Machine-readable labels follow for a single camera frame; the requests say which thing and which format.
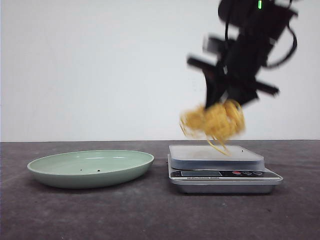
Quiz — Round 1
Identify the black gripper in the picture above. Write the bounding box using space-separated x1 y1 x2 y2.
187 33 279 109

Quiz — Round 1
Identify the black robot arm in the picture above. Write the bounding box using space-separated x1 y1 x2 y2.
187 0 298 110

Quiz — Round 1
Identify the silver digital kitchen scale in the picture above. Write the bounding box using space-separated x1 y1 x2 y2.
167 144 283 194

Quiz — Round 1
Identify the pale green oval plate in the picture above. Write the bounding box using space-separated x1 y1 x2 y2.
27 149 155 189

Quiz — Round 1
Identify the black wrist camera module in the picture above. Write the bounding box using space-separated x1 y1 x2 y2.
202 35 227 55

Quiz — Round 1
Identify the yellow vermicelli noodle bundle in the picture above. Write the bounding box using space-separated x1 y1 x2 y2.
179 99 245 156

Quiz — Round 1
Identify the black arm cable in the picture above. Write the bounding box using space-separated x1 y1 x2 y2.
262 23 298 69

